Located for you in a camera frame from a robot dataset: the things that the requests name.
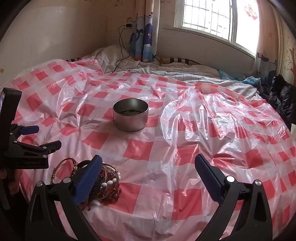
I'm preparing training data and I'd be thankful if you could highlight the black charger cable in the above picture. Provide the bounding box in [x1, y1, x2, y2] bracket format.
[108, 24, 139, 75]

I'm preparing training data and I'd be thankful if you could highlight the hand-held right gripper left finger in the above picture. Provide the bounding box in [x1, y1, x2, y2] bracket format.
[25, 155, 103, 241]

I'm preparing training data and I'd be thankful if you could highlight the whale print curtain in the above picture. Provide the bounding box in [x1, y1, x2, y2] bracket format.
[128, 0, 160, 63]

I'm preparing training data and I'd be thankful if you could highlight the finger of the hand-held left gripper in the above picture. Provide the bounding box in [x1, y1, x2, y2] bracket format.
[10, 123, 40, 142]
[9, 140, 62, 160]

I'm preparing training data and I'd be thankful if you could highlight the silver bangle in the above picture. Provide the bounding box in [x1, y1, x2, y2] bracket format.
[100, 163, 122, 200]

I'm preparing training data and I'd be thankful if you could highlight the blue plastic bag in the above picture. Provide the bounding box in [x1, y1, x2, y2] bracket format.
[242, 76, 262, 87]

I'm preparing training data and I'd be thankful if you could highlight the white striped bedsheet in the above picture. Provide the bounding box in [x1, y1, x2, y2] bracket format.
[67, 45, 262, 100]

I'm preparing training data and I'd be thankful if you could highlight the round metal tin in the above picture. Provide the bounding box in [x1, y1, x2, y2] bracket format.
[112, 98, 149, 132]

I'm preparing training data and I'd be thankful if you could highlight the light blue cloth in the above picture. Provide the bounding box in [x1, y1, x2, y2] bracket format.
[218, 69, 232, 81]

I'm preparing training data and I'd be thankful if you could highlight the red checkered plastic sheet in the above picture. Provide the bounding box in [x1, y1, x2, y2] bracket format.
[0, 58, 296, 241]

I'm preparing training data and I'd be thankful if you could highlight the black puffer jacket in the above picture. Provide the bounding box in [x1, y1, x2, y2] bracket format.
[260, 74, 296, 127]

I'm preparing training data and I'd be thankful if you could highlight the person's left hand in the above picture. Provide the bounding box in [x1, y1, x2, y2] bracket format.
[0, 168, 22, 197]

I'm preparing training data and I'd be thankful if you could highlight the amber bead bracelet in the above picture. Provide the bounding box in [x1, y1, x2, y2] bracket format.
[102, 170, 122, 205]

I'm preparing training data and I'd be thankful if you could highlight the white bead bracelet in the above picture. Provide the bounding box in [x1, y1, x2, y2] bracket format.
[83, 163, 122, 189]

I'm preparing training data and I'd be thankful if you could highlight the thin bangle with red beads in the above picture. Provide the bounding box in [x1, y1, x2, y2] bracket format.
[51, 158, 80, 184]

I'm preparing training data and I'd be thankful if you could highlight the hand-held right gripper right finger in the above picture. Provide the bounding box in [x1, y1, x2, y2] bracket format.
[194, 153, 273, 241]

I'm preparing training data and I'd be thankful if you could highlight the boat print curtain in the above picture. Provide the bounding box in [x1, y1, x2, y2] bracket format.
[240, 0, 278, 79]

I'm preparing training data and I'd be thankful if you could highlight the tree wall sticker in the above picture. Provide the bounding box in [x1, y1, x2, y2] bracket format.
[282, 35, 296, 73]

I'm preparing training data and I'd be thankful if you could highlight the white framed window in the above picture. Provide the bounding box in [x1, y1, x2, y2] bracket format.
[173, 0, 260, 57]

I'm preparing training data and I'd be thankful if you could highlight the striped pillow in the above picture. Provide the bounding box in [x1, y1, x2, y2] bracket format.
[156, 56, 210, 68]

